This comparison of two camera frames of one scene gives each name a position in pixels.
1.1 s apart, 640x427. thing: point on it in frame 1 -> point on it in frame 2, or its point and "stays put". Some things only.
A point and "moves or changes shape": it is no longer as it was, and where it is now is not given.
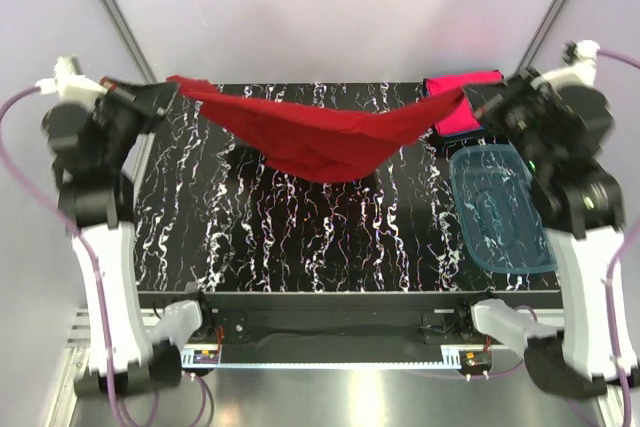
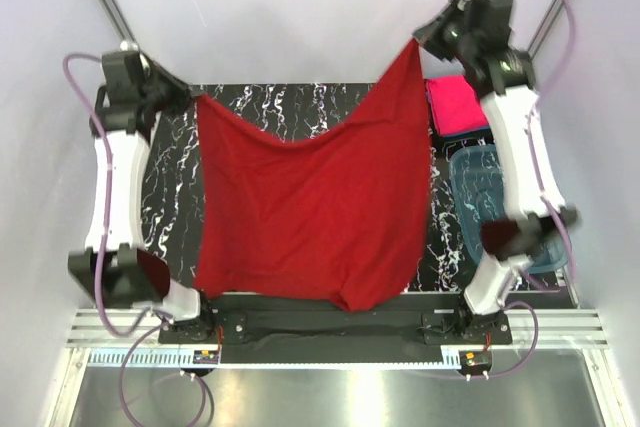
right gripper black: (500, 98) -> (435, 35)
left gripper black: (145, 103) -> (175, 88)
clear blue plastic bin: (502, 220) stays put
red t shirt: (318, 145) moves or changes shape
